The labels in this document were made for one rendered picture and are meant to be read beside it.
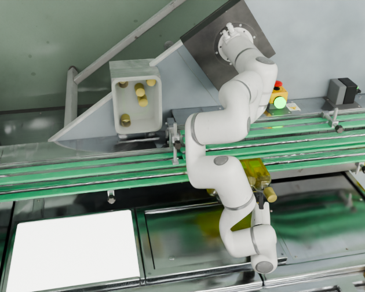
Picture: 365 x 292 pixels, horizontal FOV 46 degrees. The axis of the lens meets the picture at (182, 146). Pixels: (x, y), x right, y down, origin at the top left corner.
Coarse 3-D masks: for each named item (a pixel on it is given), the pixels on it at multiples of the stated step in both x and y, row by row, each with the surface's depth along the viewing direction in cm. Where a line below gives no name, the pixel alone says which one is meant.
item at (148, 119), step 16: (128, 80) 150; (144, 80) 158; (112, 96) 152; (128, 96) 161; (160, 96) 155; (128, 112) 164; (144, 112) 166; (160, 112) 159; (128, 128) 162; (144, 128) 162
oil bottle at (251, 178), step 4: (240, 160) 162; (244, 160) 162; (244, 164) 160; (244, 168) 158; (248, 168) 158; (244, 172) 156; (248, 172) 156; (252, 172) 156; (248, 176) 154; (252, 176) 154; (248, 180) 153; (252, 180) 153; (252, 184) 153
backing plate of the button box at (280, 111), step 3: (267, 108) 170; (279, 108) 170; (282, 108) 170; (285, 108) 170; (270, 111) 168; (273, 111) 168; (276, 111) 168; (279, 111) 168; (282, 111) 168; (285, 111) 168; (288, 111) 168; (273, 114) 166; (276, 114) 166; (279, 114) 166; (282, 114) 166; (285, 114) 166
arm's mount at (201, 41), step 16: (240, 0) 145; (208, 16) 152; (224, 16) 147; (240, 16) 148; (192, 32) 150; (208, 32) 149; (256, 32) 152; (192, 48) 151; (208, 48) 152; (272, 48) 157; (208, 64) 155; (224, 64) 157; (224, 80) 160
